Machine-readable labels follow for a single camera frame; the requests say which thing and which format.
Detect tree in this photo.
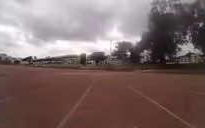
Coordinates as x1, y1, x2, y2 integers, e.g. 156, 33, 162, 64
88, 51, 107, 65
111, 40, 135, 63

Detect grandstand with sloped roof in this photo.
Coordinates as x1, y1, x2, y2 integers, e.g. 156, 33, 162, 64
21, 54, 88, 66

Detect group of large dark trees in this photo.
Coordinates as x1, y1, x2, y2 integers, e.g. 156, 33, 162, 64
129, 0, 205, 65

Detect grass strip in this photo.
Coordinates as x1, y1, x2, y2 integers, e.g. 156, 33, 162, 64
103, 63, 205, 73

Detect pale building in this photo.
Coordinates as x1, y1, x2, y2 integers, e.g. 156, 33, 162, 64
165, 52, 205, 65

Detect low buildings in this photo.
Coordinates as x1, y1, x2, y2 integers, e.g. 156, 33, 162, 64
0, 52, 23, 65

